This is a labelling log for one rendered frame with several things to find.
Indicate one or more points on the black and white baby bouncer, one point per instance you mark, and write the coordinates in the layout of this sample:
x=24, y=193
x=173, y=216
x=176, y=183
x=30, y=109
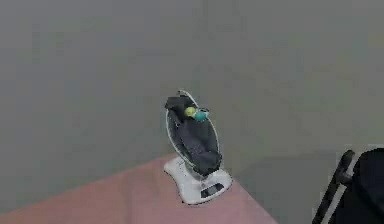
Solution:
x=195, y=146

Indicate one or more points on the yellow toy ball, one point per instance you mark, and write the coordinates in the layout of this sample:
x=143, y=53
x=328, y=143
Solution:
x=190, y=111

